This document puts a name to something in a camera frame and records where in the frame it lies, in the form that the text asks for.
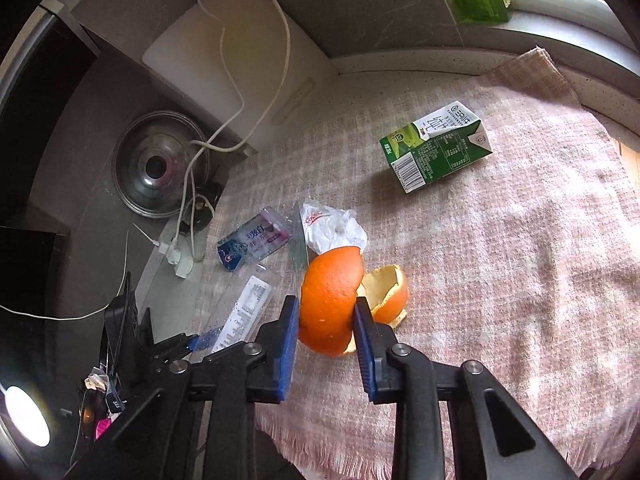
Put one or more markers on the crumpled white paper wrapper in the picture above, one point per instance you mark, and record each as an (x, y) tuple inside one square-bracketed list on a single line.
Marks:
[(330, 230)]

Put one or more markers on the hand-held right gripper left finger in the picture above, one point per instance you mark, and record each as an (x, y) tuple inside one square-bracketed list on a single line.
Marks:
[(285, 352)]

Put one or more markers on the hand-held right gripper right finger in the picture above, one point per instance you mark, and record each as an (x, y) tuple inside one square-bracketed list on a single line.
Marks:
[(365, 357)]

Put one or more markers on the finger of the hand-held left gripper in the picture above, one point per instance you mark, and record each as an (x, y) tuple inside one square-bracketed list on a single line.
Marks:
[(192, 342)]

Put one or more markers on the clear plastic package white label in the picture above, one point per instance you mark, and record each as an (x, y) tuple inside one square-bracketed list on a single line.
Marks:
[(245, 305)]

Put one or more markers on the blue purple toothpaste packet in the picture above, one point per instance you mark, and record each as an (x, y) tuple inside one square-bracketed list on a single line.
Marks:
[(250, 245)]

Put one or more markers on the pink plaid fringed cloth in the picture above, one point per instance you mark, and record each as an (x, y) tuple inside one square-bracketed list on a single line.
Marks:
[(500, 285)]

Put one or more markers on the white power strip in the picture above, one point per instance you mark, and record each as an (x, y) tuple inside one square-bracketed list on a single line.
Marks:
[(182, 262)]

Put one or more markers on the large orange peel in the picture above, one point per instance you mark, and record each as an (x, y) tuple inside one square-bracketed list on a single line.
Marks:
[(327, 300)]

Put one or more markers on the white cutting board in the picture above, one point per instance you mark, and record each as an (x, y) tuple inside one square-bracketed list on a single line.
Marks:
[(200, 50)]

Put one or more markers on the black cooktop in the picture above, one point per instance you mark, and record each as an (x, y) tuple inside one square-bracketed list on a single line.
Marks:
[(30, 270)]

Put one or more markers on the small orange peel piece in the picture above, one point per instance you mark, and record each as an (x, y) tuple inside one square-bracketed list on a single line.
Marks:
[(385, 295)]

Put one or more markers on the green white milk carton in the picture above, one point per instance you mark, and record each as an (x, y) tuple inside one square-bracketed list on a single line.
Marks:
[(435, 150)]

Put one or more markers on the steel pot lid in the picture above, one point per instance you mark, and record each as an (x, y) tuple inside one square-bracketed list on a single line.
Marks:
[(145, 185)]

